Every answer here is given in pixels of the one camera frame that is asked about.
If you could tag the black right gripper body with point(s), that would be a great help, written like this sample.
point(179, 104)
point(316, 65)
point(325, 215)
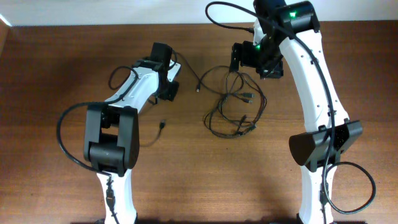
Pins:
point(265, 57)

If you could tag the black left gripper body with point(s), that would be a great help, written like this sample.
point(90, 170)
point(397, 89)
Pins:
point(171, 90)

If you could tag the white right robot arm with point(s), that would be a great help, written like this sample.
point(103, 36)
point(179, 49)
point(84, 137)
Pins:
point(291, 33)

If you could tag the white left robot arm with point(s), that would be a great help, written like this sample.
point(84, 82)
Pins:
point(112, 142)

